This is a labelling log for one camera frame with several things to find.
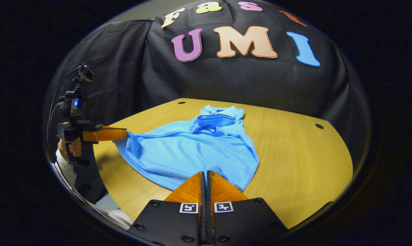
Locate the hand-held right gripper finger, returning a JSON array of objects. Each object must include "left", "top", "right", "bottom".
[
  {"left": 128, "top": 171, "right": 206, "bottom": 246},
  {"left": 206, "top": 170, "right": 289, "bottom": 246}
]

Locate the light blue T-shirt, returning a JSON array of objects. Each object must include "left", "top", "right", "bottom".
[{"left": 114, "top": 105, "right": 260, "bottom": 192}]

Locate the black backdrop cloth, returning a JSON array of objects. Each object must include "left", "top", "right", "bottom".
[{"left": 42, "top": 0, "right": 372, "bottom": 151}]

